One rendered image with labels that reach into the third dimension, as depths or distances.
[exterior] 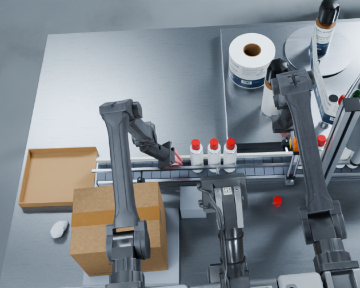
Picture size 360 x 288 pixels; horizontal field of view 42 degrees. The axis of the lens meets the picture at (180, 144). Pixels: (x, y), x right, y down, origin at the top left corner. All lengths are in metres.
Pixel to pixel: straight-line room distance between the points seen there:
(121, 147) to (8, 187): 1.97
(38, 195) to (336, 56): 1.47
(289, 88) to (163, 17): 2.64
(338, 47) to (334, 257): 1.37
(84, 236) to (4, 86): 2.18
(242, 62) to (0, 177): 1.81
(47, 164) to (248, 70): 0.96
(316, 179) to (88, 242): 0.78
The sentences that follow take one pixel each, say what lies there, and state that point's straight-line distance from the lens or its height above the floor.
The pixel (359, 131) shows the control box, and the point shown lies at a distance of 1.47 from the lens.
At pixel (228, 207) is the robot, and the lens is 0.92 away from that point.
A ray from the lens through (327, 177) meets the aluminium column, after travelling 1.72.
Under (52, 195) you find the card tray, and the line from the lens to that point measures 2.05.
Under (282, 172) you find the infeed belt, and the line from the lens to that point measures 1.94.
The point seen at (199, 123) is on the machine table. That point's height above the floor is 0.83.
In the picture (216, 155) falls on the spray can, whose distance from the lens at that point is 1.79.
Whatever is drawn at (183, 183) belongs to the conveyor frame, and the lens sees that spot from 1.93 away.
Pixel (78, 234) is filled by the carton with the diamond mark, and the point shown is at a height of 1.12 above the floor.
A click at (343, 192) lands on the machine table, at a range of 2.00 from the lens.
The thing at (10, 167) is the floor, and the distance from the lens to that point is 3.22.
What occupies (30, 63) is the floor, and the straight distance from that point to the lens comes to 3.69.
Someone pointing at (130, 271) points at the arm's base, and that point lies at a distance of 1.16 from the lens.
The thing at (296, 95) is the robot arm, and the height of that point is 1.65.
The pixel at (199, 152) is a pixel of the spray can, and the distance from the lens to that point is 1.78.
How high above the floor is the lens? 2.59
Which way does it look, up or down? 59 degrees down
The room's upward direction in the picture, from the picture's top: 8 degrees counter-clockwise
